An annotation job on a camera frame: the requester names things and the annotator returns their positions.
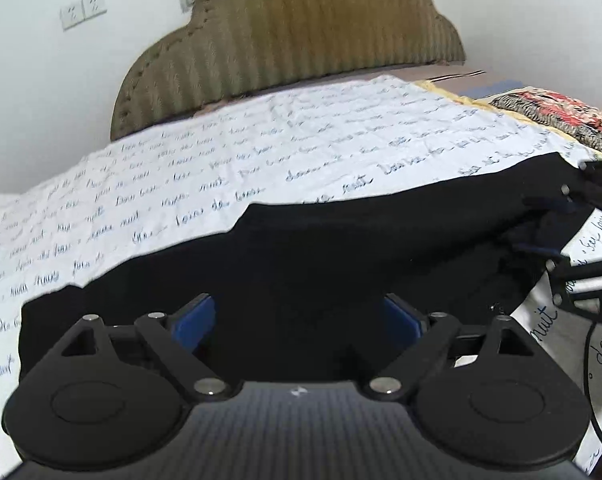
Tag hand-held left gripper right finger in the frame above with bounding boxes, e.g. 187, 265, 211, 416
368, 292, 538, 402

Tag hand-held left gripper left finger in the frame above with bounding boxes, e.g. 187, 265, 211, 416
58, 293, 230, 404

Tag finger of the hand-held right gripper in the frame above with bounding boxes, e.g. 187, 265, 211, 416
561, 159, 602, 213
545, 255, 602, 317

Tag black pants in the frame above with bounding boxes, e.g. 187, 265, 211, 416
18, 152, 589, 401

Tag red floral cloth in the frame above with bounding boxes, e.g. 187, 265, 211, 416
488, 88, 602, 150

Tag yellow quilt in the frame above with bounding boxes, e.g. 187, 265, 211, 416
415, 79, 602, 162

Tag white script-printed bed sheet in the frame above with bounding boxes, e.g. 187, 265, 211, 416
0, 74, 602, 480

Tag olive striped headboard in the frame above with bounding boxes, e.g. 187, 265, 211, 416
110, 0, 467, 142

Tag black cable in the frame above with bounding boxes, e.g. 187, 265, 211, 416
582, 317, 602, 447

